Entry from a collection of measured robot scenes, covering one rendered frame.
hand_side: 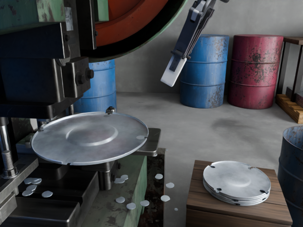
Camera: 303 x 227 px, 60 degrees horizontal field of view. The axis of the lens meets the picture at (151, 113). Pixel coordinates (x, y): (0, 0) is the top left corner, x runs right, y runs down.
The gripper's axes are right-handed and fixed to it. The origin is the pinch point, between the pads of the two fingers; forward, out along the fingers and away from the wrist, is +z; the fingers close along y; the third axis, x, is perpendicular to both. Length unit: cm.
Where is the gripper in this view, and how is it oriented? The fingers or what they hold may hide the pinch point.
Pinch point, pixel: (173, 70)
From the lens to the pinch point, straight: 59.1
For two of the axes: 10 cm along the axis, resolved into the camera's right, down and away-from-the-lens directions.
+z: -4.0, 8.1, 4.4
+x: -8.5, -5.0, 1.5
